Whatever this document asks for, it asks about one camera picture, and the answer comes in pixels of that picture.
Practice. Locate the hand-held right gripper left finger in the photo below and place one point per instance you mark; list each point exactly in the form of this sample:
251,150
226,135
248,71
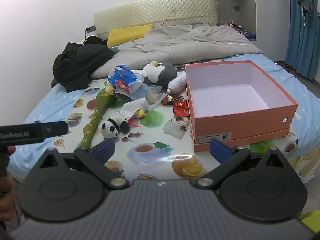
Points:
102,150

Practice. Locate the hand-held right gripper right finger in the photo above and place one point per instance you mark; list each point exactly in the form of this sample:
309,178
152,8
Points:
221,151

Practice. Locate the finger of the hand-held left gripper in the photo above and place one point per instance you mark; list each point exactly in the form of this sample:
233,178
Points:
56,129

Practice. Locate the orange cardboard box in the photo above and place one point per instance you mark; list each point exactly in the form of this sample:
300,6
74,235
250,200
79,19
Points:
237,127

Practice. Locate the red snack packet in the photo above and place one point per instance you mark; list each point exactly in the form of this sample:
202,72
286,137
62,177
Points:
181,107

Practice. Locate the blue red plastic bag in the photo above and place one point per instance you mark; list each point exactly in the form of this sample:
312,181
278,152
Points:
121,77

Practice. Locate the person's left hand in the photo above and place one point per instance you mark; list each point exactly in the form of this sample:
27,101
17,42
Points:
11,150

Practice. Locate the small panda plush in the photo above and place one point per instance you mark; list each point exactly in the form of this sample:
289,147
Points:
111,127

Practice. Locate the light blue bed sheet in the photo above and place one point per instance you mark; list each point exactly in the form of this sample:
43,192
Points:
42,102

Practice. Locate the green plush stick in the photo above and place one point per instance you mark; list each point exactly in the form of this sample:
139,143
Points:
96,115

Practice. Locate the fruit print mat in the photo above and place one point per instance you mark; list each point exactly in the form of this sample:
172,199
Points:
150,160

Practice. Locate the clear plastic piece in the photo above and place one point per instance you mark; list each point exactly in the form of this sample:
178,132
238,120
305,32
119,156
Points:
172,128

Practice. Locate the black clothing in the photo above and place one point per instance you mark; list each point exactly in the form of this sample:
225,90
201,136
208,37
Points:
80,62

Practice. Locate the white spray bottle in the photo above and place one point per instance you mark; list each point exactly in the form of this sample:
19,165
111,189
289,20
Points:
176,82

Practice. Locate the grey white penguin plush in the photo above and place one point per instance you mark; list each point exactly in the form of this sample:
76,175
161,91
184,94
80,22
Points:
162,73

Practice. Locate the red slipper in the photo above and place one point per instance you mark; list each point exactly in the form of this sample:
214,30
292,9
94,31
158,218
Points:
287,67

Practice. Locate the thin white stick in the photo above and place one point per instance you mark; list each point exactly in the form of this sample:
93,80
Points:
237,44

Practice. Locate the grey duvet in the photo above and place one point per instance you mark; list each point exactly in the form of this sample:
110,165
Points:
187,42

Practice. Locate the green plastic item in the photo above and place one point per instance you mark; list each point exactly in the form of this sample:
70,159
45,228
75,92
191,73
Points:
312,220

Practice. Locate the blue tray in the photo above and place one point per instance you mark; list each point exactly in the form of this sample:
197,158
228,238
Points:
251,36

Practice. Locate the yellow pillow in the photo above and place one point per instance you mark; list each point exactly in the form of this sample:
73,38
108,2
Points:
130,33

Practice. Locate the row of small bottles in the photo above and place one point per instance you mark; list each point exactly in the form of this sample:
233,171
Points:
233,25

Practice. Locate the blue curtain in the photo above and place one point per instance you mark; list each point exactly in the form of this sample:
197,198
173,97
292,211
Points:
302,50

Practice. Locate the cream padded headboard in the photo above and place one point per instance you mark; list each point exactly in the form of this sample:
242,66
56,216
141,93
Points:
155,10

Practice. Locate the black wall charger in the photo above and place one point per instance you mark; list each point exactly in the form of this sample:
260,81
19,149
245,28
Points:
90,28

